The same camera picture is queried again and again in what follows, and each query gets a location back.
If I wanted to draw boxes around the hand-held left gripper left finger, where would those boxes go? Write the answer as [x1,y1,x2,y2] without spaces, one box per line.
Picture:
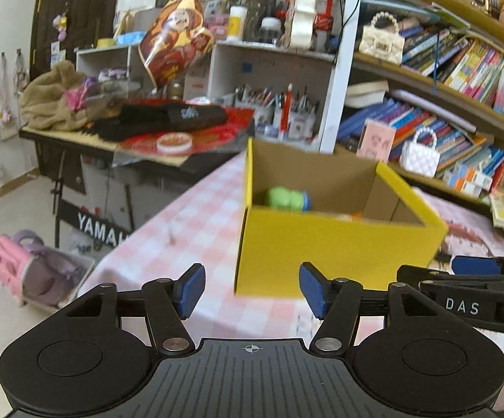
[67,263,207,353]

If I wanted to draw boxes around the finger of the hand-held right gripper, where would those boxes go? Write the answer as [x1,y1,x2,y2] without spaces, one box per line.
[397,265,498,289]
[451,255,504,277]

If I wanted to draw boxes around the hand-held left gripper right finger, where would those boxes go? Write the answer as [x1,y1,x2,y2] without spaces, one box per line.
[299,262,437,353]

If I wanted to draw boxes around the yellow cardboard box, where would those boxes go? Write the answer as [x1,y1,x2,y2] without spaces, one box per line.
[233,137,449,300]

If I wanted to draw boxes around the green toy bottle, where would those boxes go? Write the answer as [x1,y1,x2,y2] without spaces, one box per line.
[266,186,312,212]

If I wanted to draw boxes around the pink cartoon checked tablecloth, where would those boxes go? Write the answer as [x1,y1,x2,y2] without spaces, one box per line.
[78,152,504,345]

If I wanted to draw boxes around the orange blue white carton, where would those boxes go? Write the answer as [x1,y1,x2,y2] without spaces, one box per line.
[442,168,464,190]
[461,163,494,194]

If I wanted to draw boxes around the black keyboard piano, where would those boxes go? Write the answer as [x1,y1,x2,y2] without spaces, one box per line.
[19,122,235,255]

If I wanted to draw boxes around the row of colourful books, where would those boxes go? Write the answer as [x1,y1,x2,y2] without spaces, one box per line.
[336,98,504,194]

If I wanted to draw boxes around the tape roll on keyboard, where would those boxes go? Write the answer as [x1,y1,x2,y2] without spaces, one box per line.
[156,132,192,154]

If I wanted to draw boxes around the white paper roll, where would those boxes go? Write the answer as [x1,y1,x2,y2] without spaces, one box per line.
[389,89,479,133]

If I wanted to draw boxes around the red cloth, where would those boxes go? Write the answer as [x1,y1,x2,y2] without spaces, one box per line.
[119,107,257,155]

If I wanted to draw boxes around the pink purple child backpack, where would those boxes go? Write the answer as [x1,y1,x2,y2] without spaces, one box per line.
[0,229,96,314]

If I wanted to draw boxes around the black fabric bag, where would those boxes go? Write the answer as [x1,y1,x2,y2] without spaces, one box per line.
[88,100,228,142]

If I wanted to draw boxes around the red tassel ornament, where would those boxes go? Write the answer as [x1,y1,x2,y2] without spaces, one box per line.
[280,83,294,133]

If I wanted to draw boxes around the grey lying book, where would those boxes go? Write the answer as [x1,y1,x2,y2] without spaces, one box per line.
[345,80,389,109]

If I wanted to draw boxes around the wooden bookshelf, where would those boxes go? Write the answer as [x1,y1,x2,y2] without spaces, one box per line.
[334,0,504,210]

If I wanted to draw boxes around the pen holders with pens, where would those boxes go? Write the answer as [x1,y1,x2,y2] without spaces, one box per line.
[233,83,320,138]

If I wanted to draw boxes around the row of thin pastel books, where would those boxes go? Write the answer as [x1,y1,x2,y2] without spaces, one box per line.
[402,30,504,118]

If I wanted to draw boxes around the white cubby shelf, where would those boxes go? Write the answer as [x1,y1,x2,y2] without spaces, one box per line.
[75,39,337,153]

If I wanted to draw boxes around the brown plush blanket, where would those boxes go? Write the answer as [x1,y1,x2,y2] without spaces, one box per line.
[19,60,100,131]

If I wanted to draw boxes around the red gold printed bag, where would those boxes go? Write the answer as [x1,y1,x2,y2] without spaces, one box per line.
[139,0,215,90]

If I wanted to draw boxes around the dark lidded jar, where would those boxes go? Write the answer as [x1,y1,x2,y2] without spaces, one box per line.
[258,16,284,45]

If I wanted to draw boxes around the white tape roll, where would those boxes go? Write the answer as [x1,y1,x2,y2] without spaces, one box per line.
[287,0,318,49]

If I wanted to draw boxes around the white yellow-label bottle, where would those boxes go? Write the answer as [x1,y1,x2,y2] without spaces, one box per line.
[227,5,248,42]

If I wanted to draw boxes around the pink hanging plush charm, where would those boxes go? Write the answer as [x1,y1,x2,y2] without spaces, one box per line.
[53,13,70,42]

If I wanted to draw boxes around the dark wooden door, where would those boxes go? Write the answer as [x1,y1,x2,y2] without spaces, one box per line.
[30,0,124,75]

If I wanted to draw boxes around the white quilted pearl-handle handbag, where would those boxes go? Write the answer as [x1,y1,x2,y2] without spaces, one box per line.
[400,130,441,178]

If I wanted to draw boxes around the cream pearl-handle handbag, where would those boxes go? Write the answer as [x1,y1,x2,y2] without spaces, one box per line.
[358,11,406,65]

